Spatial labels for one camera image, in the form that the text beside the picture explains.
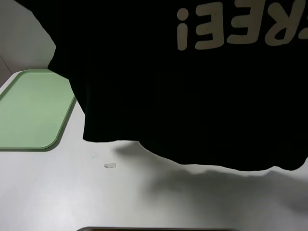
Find black short sleeve shirt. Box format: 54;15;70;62
19;0;308;171

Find light green plastic tray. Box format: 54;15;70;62
0;70;76;151

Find clear tape piece front left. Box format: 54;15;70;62
104;163;116;169

